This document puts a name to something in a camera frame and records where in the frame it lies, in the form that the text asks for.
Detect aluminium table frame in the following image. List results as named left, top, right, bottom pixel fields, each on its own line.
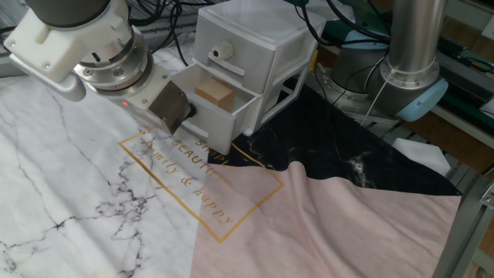
left=434, top=164, right=494, bottom=278

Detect white plastic drawer cabinet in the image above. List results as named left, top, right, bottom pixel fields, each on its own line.
left=191, top=0, right=327, bottom=137

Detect light wooden cube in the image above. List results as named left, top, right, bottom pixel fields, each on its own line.
left=194, top=76, right=235, bottom=114

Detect marble pink black tablecloth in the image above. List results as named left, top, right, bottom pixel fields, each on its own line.
left=0, top=32, right=462, bottom=278

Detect white gripper adapter plate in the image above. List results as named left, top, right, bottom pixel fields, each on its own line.
left=83, top=63, right=174, bottom=112

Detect white vented wrist mount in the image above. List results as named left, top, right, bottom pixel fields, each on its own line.
left=3, top=0, right=135, bottom=103

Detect white drawer with black knob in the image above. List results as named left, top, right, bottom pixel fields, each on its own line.
left=169, top=63, right=260, bottom=155

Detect silver Schunk gripper body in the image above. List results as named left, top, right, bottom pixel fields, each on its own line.
left=111, top=80, right=193, bottom=135

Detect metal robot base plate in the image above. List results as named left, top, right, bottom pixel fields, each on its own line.
left=304, top=63, right=404, bottom=128

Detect white foam sheet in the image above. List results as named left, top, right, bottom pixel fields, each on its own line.
left=391, top=137, right=452, bottom=177

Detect black power cable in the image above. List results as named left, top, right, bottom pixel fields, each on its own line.
left=152, top=0, right=217, bottom=67

